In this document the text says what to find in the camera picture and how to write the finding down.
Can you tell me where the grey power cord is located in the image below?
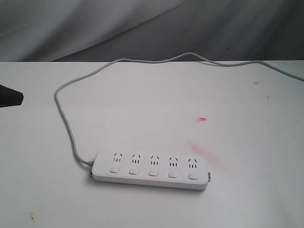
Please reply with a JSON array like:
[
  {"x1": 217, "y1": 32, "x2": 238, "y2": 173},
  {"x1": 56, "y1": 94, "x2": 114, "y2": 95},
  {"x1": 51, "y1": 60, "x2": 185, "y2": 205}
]
[{"x1": 53, "y1": 52, "x2": 304, "y2": 166}]

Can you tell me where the white five-socket power strip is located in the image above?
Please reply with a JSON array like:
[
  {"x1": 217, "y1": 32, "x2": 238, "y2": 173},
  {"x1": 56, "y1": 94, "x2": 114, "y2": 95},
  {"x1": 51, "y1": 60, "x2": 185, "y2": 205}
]
[{"x1": 92, "y1": 151, "x2": 211, "y2": 190}]

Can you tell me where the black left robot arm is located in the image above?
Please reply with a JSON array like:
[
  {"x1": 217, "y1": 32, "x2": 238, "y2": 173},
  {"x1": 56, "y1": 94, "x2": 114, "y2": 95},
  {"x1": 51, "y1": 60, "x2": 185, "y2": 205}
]
[{"x1": 0, "y1": 85, "x2": 24, "y2": 107}]

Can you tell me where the grey backdrop cloth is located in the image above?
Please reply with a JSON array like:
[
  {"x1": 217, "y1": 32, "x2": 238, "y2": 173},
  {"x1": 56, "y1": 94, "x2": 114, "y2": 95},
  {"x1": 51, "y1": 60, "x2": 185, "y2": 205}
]
[{"x1": 0, "y1": 0, "x2": 304, "y2": 62}]

